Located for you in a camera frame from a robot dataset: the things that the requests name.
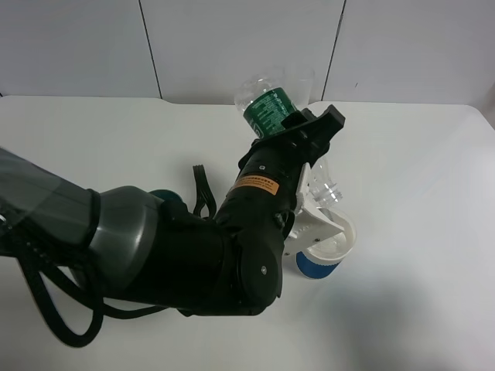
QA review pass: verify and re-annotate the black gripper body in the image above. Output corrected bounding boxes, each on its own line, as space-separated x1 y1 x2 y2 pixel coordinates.
249 119 330 182

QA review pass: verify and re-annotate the clear bottle with green label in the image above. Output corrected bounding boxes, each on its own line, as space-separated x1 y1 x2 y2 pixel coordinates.
234 73 343 209

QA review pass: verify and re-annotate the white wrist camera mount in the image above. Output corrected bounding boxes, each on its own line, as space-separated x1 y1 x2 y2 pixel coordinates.
283 163 343 256

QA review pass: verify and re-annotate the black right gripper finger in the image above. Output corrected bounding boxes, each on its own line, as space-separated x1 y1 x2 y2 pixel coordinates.
282 111 306 130

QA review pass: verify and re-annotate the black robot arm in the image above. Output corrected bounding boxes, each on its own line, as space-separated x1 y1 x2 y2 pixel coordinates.
1 106 345 315

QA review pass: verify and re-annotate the white cup with blue sleeve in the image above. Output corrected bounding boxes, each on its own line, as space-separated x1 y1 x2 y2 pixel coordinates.
295 208 357 279

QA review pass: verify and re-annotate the tall clear drinking glass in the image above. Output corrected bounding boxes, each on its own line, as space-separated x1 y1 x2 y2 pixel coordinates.
286 66 315 110

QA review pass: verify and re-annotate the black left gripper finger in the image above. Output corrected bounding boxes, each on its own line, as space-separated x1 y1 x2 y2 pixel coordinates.
302 104 345 145

